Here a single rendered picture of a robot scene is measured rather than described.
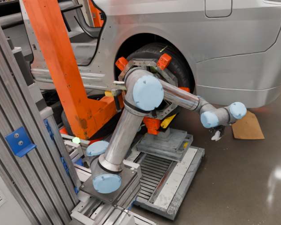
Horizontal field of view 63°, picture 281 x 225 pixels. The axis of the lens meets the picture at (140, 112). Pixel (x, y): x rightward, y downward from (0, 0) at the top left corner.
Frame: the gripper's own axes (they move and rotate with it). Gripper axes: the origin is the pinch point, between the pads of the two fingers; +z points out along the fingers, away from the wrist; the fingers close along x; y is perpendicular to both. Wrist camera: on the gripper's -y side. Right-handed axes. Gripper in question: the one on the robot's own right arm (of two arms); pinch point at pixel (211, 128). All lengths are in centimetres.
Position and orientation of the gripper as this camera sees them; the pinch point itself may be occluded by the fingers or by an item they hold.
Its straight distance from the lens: 143.0
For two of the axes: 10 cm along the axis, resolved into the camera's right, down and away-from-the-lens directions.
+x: 3.4, 9.0, -2.7
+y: -9.3, 2.8, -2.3
